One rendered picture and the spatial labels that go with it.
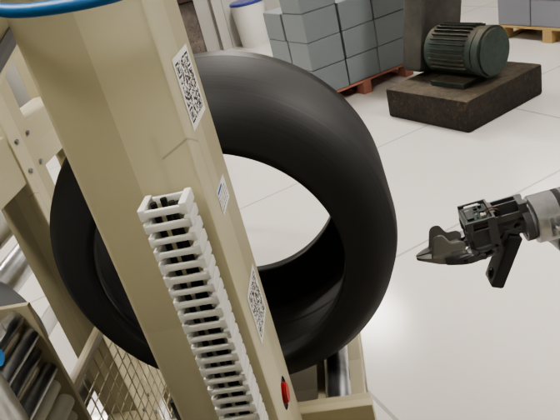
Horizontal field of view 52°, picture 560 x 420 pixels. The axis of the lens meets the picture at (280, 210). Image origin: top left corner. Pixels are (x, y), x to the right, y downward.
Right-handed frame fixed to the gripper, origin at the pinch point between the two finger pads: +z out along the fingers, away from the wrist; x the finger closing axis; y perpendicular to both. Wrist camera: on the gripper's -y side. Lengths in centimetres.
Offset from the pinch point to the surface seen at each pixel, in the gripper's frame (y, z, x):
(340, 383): -6.5, 19.7, 19.9
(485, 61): -69, -82, -306
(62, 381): 10, 64, 22
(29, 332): 22, 63, 23
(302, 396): -17.0, 30.4, 10.1
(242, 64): 47, 18, 4
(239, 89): 46, 18, 14
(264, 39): -80, 113, -745
